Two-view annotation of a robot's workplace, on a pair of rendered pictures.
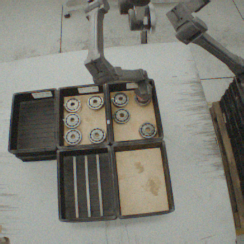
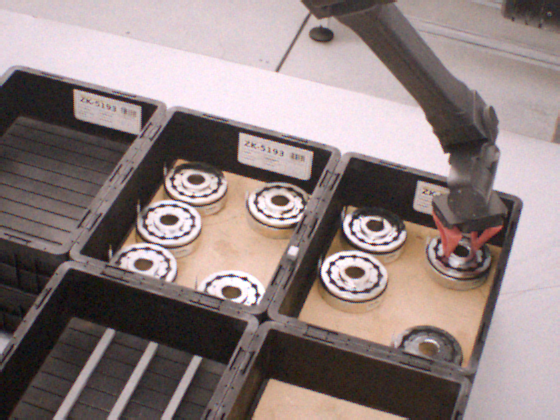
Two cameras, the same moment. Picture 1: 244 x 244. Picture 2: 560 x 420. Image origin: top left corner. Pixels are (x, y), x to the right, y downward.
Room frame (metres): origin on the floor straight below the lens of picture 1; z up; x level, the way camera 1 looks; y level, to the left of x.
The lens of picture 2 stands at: (-0.64, -0.29, 2.14)
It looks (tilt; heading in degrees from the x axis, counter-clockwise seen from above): 41 degrees down; 18
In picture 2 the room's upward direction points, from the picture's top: 6 degrees clockwise
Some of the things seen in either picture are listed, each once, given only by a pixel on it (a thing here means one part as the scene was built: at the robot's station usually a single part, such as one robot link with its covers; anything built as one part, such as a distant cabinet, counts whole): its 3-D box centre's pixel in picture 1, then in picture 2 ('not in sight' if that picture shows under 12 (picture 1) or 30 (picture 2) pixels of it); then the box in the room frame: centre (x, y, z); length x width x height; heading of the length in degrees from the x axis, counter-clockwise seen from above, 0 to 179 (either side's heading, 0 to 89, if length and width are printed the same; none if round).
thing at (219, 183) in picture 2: (72, 104); (196, 182); (0.74, 0.31, 0.86); 0.10 x 0.10 x 0.01
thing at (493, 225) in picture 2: not in sight; (470, 228); (0.78, -0.14, 0.91); 0.07 x 0.07 x 0.09; 43
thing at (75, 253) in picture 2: (82, 114); (212, 205); (0.64, 0.23, 0.92); 0.40 x 0.30 x 0.02; 3
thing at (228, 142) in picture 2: (83, 118); (210, 230); (0.64, 0.23, 0.87); 0.40 x 0.30 x 0.11; 3
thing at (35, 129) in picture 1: (35, 122); (37, 180); (0.62, 0.53, 0.87); 0.40 x 0.30 x 0.11; 3
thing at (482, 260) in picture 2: (143, 97); (459, 254); (0.77, -0.13, 0.86); 0.10 x 0.10 x 0.01
